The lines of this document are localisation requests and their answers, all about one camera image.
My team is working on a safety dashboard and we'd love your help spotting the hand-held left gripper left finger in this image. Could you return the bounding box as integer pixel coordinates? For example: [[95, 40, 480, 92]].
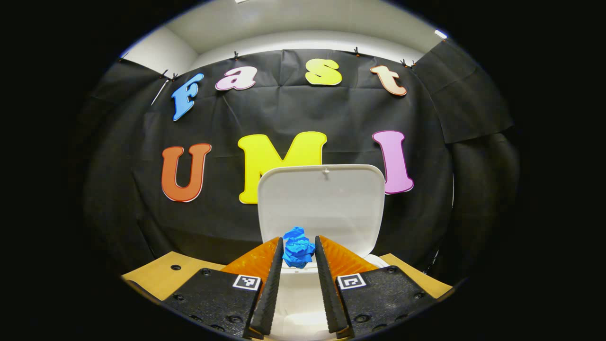
[[161, 237, 285, 340]]

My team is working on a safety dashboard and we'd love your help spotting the blue paper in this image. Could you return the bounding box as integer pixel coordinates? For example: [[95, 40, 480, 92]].
[[282, 226, 316, 269]]

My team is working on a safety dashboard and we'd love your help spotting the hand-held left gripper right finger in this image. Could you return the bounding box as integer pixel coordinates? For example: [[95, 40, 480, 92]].
[[314, 235, 438, 340]]

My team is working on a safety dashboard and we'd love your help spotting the white desktop garbage bin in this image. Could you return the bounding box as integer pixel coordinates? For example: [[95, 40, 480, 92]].
[[257, 164, 391, 341]]

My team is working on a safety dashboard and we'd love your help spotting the black backdrop cloth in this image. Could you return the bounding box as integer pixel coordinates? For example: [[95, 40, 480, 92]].
[[83, 38, 521, 285]]

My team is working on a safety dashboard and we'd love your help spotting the wooden desktop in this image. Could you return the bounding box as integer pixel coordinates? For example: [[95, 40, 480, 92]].
[[122, 251, 453, 304]]

